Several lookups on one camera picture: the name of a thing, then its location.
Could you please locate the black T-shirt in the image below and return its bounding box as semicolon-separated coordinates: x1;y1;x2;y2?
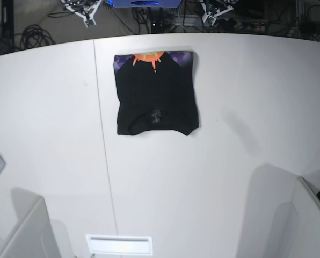
113;51;199;136

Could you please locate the white power strip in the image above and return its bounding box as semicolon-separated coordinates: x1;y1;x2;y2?
173;15;270;30

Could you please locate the blue box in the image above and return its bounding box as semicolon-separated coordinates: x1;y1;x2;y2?
106;0;181;8

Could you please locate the white partition panel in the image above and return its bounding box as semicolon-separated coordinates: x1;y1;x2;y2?
0;196;61;257

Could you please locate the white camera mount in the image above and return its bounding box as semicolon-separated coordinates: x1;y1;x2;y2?
200;0;237;26
60;0;102;27

